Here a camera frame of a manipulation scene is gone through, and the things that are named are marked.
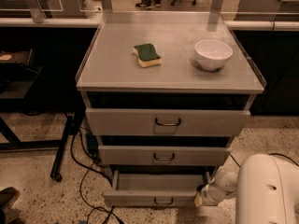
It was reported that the grey bottom drawer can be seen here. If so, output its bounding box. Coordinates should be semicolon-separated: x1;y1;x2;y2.
104;171;211;207

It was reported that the grey drawer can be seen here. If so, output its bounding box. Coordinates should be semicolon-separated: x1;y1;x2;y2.
104;171;211;207
98;135;231;166
86;92;249;136

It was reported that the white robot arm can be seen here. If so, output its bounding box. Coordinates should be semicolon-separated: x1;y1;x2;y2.
194;154;299;224

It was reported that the grey middle drawer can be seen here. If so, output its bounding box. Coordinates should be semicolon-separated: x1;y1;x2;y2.
98;135;231;166

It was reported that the grey drawer cabinet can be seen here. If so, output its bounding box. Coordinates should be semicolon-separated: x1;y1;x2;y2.
77;12;265;174

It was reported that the grey top drawer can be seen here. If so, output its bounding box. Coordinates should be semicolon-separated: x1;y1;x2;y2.
86;92;249;136

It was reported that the white ceramic bowl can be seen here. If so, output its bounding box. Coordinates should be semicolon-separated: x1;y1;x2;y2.
194;39;233;70

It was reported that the green yellow sponge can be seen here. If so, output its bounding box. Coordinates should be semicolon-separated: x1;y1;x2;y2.
133;43;162;68

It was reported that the dark shoe bottom left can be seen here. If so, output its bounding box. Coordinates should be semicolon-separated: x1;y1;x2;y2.
0;187;20;224

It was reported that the black floor cable left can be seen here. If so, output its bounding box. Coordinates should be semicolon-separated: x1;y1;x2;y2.
69;126;125;224

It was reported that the black table frame left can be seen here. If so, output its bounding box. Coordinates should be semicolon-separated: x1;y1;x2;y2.
0;49;73;182

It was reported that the white horizontal rail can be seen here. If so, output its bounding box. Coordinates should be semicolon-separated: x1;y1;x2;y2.
0;18;299;32

